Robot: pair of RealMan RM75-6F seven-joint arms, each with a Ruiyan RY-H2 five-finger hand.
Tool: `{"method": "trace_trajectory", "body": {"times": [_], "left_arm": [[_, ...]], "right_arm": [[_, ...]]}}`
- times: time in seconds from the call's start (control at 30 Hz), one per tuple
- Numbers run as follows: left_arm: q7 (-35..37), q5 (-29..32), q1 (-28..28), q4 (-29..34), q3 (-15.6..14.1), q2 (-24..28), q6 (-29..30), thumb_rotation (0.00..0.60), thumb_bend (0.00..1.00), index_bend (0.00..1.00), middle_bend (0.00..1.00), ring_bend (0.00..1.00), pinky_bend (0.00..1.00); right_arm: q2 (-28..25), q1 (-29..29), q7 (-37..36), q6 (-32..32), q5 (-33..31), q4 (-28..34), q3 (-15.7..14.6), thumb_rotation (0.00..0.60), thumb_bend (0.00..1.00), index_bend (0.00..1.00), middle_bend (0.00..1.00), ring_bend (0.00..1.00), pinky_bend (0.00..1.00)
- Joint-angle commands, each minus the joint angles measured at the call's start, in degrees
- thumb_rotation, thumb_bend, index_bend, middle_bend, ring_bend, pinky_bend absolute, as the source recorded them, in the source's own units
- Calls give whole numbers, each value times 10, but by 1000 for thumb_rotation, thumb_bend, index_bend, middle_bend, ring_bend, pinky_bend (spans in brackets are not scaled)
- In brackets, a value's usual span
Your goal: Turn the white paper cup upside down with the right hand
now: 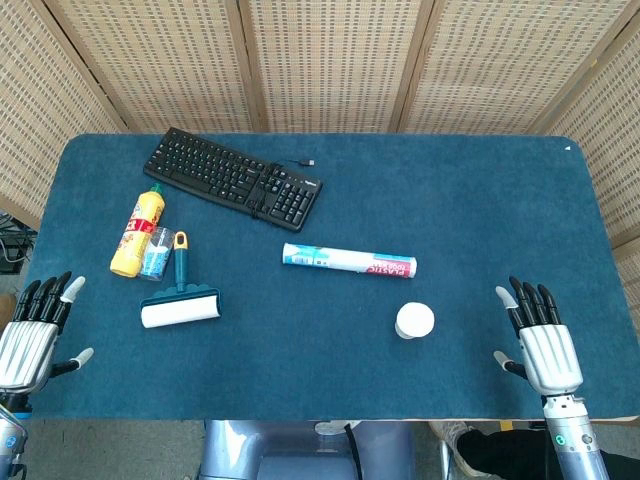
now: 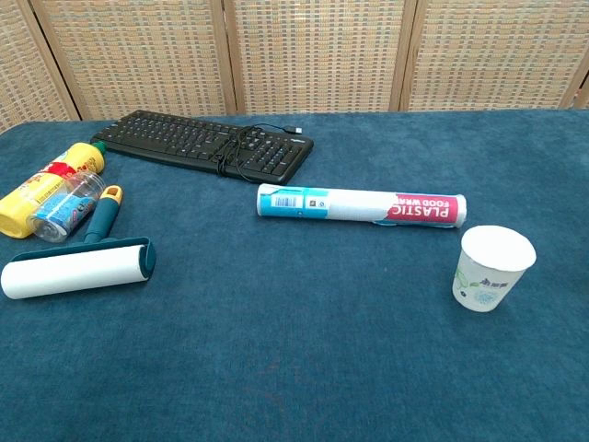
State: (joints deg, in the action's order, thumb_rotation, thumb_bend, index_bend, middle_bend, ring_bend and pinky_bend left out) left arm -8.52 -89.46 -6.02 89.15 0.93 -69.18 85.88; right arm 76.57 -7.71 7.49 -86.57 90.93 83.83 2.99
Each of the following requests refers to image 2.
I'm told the woven folding screen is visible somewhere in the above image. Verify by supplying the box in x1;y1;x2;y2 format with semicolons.
0;0;589;134

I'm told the blue felt table cloth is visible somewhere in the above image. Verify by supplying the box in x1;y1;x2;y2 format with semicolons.
0;109;589;442

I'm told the clear plastic jar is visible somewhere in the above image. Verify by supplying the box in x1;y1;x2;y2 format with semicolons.
26;170;107;244

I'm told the white printed paper cup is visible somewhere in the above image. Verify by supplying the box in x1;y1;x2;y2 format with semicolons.
451;224;537;313

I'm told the black keyboard usb cable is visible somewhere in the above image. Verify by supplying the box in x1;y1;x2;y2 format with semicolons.
212;122;303;180

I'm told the plastic food wrap roll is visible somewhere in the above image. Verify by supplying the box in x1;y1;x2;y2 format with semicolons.
256;182;468;229

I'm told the black computer keyboard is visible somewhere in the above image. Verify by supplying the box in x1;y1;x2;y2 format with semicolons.
89;109;316;185

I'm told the yellow bottle with green cap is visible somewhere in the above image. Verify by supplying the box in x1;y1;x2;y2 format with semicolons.
0;141;108;239

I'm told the teal lint roller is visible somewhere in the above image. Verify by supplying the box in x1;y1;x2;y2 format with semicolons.
0;184;157;301

